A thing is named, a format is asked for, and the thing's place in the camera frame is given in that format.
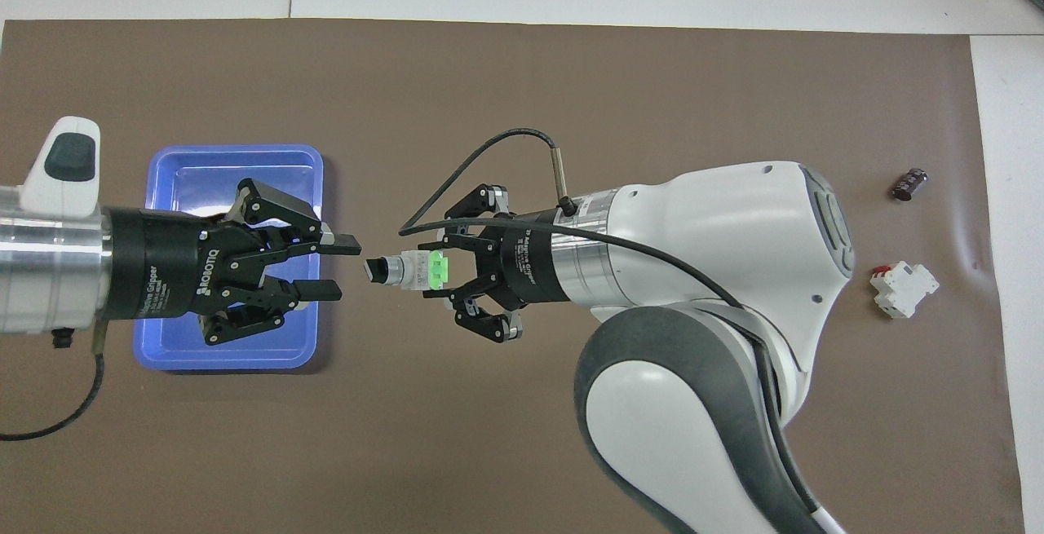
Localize blue plastic tray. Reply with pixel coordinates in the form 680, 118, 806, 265
133, 143, 325, 372

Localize green white selector switch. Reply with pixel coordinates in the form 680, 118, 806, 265
363, 249, 452, 293

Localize small black terminal block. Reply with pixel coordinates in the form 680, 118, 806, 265
891, 166, 930, 201

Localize white red circuit breaker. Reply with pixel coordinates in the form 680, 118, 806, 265
869, 262, 940, 320

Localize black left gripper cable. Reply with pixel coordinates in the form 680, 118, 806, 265
0, 324, 108, 442

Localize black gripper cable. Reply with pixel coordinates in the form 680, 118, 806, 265
398, 128, 825, 528
0, 324, 108, 442

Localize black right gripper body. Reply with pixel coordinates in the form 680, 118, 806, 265
481, 214, 573, 311

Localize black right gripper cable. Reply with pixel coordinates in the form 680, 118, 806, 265
398, 128, 825, 528

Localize brown table mat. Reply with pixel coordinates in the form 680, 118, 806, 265
0, 19, 1027, 534

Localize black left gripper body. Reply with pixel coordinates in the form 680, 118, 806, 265
104, 206, 272, 323

